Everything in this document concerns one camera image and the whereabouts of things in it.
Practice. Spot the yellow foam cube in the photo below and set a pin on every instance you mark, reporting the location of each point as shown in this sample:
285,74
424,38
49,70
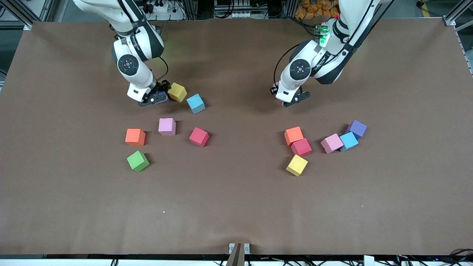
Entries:
296,165
178,92

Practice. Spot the aluminium frame strut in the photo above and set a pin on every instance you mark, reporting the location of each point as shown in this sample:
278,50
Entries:
27,26
452,18

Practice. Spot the purple foam cube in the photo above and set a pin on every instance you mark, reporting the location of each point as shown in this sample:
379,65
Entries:
357,128
162,99

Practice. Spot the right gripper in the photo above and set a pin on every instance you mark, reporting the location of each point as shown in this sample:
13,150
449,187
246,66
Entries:
161,89

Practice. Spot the metal bracket with post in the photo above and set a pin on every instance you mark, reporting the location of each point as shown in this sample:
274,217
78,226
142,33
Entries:
239,255

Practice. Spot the red foam cube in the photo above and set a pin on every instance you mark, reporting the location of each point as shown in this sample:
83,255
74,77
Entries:
198,137
301,147

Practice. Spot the bag of orange snacks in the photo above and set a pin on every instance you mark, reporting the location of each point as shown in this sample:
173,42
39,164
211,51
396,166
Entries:
314,9

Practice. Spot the white power strip with plugs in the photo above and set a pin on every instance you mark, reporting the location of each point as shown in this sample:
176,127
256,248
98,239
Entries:
173,14

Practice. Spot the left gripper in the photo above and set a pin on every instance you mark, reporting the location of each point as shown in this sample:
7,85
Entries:
271,90

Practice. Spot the orange foam cube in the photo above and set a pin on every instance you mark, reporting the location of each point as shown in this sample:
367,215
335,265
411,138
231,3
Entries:
293,135
135,136

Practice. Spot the blue foam cube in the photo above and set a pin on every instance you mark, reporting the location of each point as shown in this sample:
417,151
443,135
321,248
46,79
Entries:
350,141
195,103

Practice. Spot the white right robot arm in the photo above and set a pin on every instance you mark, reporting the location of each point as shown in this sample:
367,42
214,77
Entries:
144,75

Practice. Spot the green foam cube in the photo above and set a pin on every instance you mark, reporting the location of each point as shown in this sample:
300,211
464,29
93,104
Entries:
138,161

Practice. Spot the small white adapter box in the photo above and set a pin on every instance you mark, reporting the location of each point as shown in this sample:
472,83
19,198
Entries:
368,260

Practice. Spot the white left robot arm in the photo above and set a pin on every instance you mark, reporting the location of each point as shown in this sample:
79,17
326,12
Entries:
354,14

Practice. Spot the white socket strip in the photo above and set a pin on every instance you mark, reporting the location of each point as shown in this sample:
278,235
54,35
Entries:
236,14

